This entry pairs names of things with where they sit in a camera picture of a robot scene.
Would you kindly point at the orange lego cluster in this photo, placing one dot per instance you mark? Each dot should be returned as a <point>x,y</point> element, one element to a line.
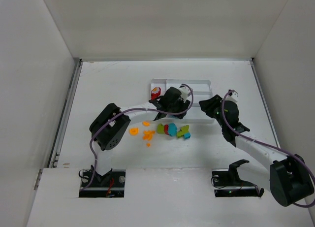
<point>148,135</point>

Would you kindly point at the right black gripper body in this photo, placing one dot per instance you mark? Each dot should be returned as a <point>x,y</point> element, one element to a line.
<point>212,107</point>

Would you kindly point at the teal cloud lego piece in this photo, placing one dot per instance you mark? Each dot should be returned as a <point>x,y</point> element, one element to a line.
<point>172,129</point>

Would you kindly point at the orange half round lego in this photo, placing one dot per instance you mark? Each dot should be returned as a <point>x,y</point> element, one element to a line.
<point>145,123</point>

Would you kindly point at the blue lego brick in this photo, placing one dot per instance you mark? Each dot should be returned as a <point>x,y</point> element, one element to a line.
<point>187,136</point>

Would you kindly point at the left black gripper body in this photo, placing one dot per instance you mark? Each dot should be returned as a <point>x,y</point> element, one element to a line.
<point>171,109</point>

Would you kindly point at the green lego brick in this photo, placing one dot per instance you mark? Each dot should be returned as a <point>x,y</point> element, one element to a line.
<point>182,131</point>

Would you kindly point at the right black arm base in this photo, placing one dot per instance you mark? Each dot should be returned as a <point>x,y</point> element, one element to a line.
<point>227,183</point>

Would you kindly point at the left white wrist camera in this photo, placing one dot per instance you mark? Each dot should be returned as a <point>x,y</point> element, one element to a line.
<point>186,91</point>

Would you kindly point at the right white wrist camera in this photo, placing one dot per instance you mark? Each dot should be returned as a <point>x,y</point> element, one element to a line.
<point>232,96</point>

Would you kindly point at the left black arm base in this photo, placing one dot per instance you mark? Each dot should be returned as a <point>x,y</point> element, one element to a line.
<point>110,185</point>

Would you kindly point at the red flower lego piece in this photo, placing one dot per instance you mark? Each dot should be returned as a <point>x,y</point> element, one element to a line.
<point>155,92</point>

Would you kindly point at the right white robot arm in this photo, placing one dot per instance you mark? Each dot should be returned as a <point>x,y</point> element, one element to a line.
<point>288,178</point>

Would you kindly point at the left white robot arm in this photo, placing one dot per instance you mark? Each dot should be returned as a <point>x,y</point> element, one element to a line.
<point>111,124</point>

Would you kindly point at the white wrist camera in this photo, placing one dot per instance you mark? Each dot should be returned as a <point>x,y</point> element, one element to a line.
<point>232,96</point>
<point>186,91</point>

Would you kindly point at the white divided sorting tray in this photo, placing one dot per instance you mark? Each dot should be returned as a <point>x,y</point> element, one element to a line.
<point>202,90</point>

